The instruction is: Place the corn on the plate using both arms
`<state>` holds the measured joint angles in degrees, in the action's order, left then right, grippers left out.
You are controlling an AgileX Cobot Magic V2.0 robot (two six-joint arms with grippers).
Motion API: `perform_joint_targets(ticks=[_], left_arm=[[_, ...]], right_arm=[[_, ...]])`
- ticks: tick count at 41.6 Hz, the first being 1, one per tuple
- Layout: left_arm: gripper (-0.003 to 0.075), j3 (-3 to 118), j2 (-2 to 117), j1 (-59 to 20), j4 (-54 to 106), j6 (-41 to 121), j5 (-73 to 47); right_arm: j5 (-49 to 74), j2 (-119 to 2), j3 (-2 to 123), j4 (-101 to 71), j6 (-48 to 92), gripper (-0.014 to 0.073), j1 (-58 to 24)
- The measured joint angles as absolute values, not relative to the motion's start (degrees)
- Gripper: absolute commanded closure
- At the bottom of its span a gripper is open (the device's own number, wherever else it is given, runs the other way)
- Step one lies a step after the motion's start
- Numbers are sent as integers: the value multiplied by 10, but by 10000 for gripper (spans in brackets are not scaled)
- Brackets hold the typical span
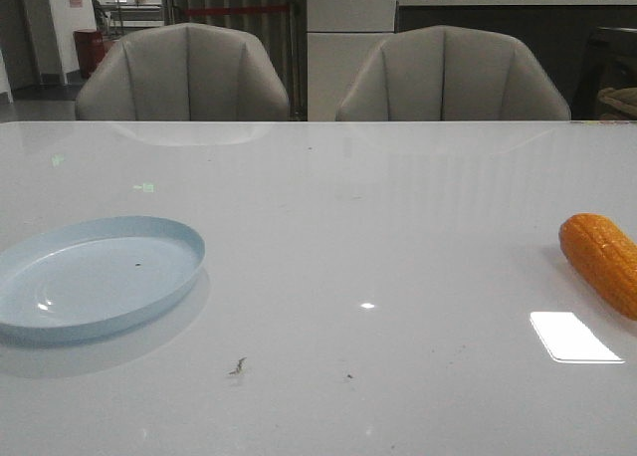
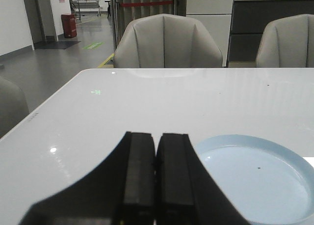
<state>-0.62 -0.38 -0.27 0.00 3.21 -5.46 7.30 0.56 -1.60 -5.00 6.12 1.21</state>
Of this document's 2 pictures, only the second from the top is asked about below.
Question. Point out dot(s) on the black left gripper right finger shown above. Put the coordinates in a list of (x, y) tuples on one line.
[(186, 193)]

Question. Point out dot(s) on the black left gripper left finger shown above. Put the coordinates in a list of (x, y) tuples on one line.
[(119, 191)]

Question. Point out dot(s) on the light blue round plate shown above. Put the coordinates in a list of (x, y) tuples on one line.
[(267, 183)]

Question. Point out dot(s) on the beige chair at table side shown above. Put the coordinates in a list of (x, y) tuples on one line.
[(13, 105)]

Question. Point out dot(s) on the beige armchair left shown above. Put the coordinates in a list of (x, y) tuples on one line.
[(167, 41)]

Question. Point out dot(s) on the beige armchair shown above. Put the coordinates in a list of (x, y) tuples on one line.
[(167, 41), (287, 43)]

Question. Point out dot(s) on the dark floor mat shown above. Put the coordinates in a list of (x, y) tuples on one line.
[(60, 45)]

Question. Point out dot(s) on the red bin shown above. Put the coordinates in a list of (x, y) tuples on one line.
[(69, 25)]

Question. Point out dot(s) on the beige armchair right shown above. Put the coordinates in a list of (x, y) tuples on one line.
[(287, 43)]

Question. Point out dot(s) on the red barrier belt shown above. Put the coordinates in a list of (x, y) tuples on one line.
[(139, 4)]

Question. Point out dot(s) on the white cabinet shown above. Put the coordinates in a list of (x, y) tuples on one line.
[(216, 16)]

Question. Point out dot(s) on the background metal table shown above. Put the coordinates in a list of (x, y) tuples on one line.
[(77, 6)]

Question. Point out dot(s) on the dark grey counter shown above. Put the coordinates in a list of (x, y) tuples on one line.
[(249, 19)]

